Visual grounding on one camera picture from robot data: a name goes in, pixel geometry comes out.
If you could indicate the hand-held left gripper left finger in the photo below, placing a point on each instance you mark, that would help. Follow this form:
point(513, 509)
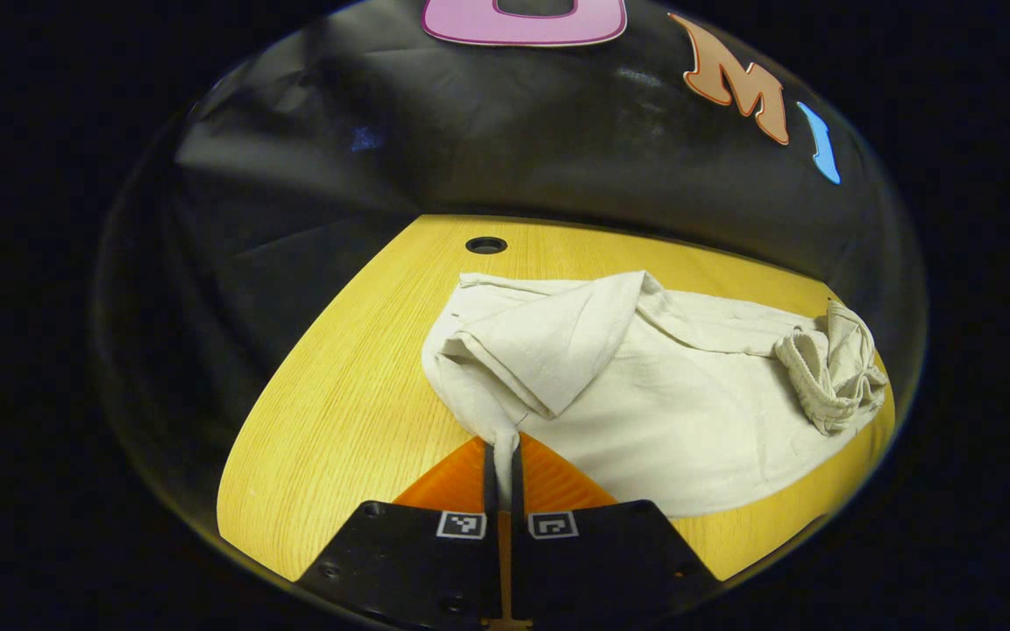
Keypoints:
point(489, 491)

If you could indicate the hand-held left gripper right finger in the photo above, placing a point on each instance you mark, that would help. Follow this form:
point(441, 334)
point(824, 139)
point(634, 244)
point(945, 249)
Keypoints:
point(518, 491)

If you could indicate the cream white jeans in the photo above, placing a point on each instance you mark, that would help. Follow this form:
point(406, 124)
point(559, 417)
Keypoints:
point(663, 403)

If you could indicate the black backdrop cloth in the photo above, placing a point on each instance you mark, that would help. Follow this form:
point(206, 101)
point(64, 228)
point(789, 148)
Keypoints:
point(470, 131)

